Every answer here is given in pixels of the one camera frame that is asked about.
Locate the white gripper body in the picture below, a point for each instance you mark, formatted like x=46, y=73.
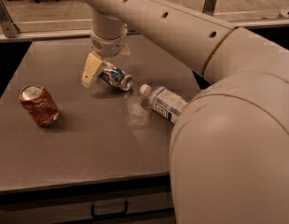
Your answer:
x=107, y=46

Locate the blue silver redbull can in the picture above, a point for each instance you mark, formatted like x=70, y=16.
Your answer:
x=116, y=77

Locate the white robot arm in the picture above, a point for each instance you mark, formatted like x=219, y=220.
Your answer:
x=229, y=151

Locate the red soda can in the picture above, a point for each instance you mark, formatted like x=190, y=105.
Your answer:
x=37, y=101

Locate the clear plastic water bottle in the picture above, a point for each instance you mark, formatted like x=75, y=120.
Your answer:
x=165, y=102

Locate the grey table drawer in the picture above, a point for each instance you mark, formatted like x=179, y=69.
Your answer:
x=146, y=206

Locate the left metal railing bracket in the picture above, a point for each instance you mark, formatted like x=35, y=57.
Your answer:
x=9, y=28

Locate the black drawer handle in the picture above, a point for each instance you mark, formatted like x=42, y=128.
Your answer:
x=108, y=209

